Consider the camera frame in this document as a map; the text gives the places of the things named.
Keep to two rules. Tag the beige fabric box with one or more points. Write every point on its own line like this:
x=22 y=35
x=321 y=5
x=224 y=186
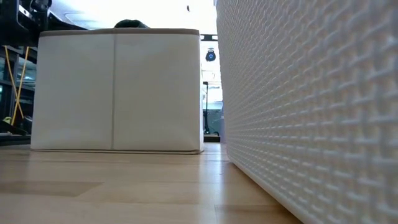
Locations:
x=124 y=93

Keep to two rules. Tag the black pole stand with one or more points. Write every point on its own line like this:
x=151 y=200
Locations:
x=206 y=105

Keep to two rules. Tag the black device with yellow-green top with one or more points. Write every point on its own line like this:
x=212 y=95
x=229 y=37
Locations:
x=9 y=124

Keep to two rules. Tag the white textured plastic bin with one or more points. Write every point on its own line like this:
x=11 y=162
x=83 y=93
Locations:
x=311 y=109

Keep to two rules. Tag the dark grey garment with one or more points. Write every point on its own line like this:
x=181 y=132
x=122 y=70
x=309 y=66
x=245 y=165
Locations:
x=130 y=24

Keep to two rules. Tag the blue round hanging object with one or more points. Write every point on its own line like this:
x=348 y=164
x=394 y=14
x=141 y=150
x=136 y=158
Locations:
x=210 y=55

